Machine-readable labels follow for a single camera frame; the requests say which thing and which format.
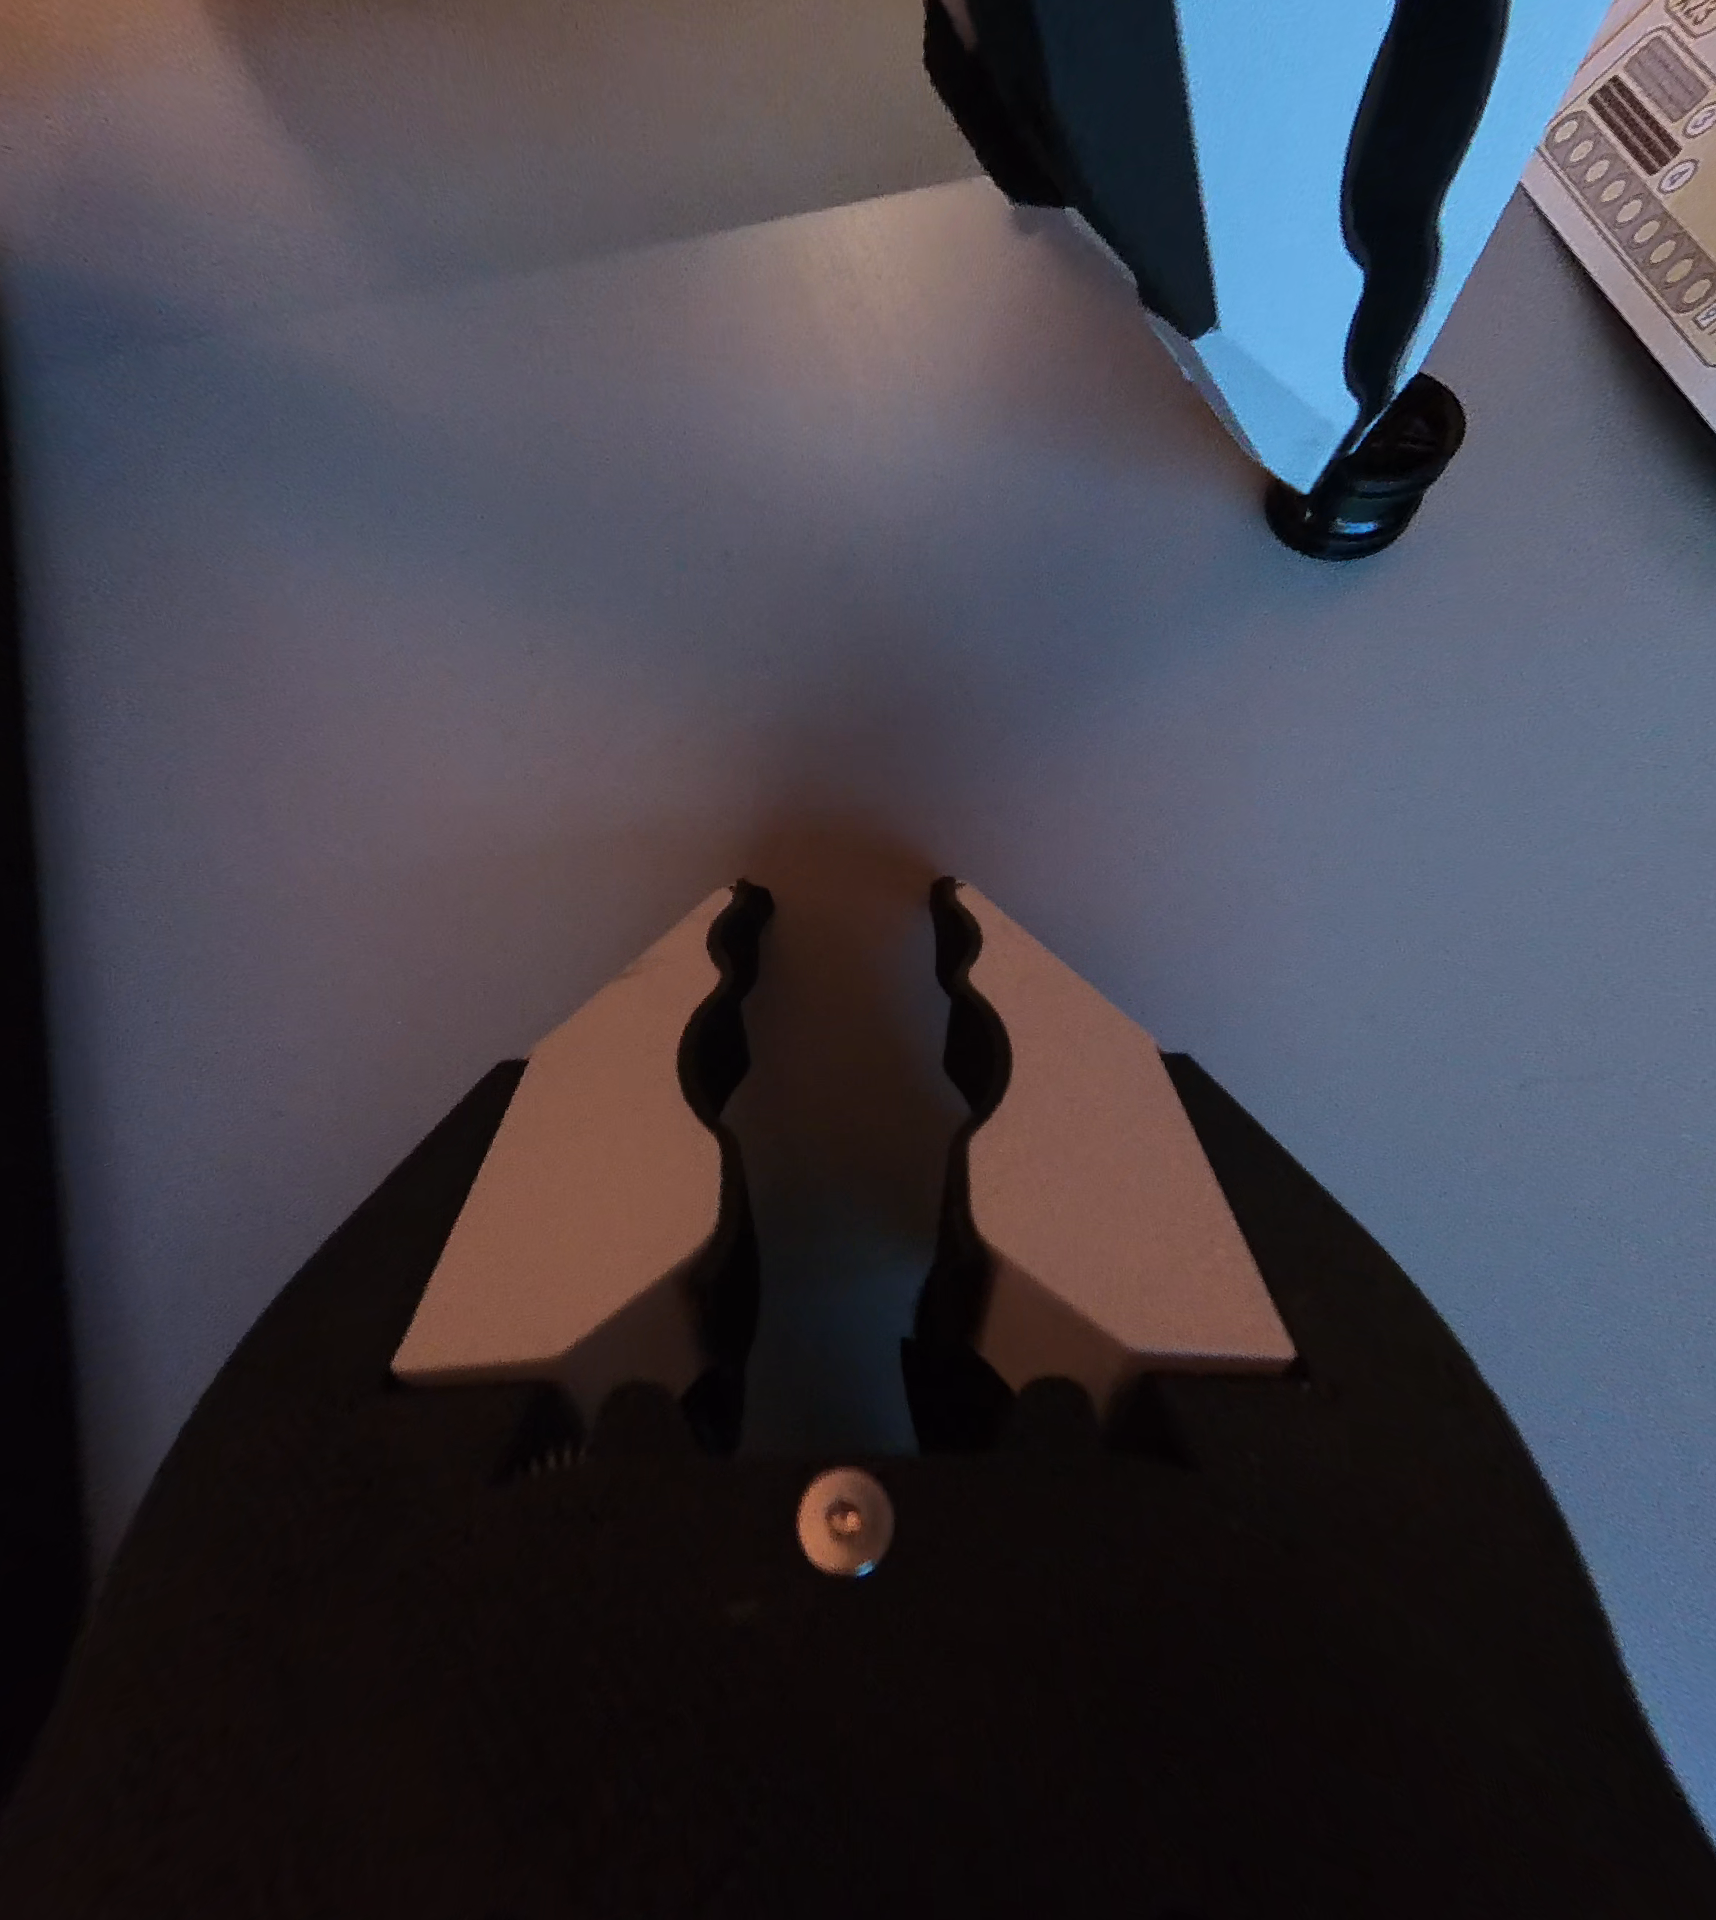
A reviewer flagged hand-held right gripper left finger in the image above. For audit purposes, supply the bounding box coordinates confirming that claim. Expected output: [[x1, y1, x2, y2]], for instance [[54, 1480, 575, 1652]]
[[390, 878, 777, 1449]]

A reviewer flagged black toy wheel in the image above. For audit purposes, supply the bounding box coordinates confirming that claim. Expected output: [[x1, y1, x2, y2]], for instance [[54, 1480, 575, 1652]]
[[1266, 371, 1469, 521]]

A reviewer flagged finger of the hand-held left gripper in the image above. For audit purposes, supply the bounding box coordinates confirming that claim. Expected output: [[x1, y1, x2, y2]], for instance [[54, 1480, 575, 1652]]
[[1045, 0, 1513, 481]]

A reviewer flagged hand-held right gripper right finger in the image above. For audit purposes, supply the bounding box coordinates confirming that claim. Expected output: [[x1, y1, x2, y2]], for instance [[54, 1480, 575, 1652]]
[[903, 878, 1301, 1449]]

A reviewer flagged open instruction booklet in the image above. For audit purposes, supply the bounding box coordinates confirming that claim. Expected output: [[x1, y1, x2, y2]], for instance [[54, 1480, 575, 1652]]
[[1523, 0, 1716, 549]]

